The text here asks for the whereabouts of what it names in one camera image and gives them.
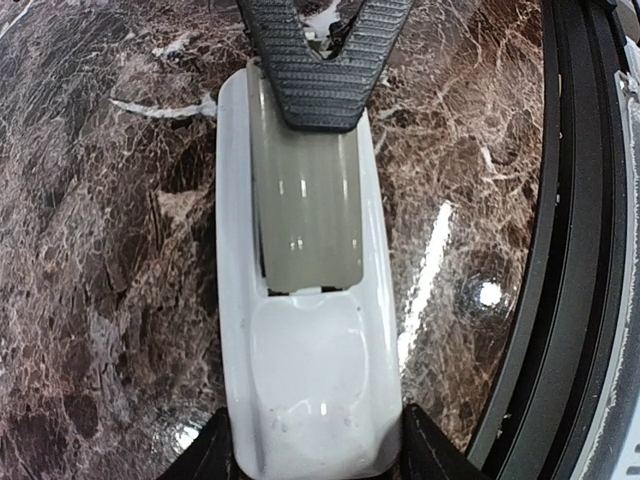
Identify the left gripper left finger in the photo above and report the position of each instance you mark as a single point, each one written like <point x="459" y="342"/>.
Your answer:
<point x="210" y="456"/>

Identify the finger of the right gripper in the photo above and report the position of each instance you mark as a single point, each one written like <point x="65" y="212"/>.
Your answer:
<point x="313" y="93"/>

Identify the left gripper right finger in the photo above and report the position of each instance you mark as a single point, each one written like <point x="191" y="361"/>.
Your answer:
<point x="427" y="453"/>

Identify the grey battery cover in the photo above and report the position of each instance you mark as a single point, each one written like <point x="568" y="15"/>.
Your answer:
<point x="308" y="195"/>

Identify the white remote control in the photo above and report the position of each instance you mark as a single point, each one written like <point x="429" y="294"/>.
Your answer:
<point x="312" y="377"/>

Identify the black front rail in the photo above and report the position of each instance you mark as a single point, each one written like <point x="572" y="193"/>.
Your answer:
<point x="550" y="413"/>

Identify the white slotted cable duct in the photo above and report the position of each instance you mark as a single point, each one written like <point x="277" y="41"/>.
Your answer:
<point x="626" y="378"/>

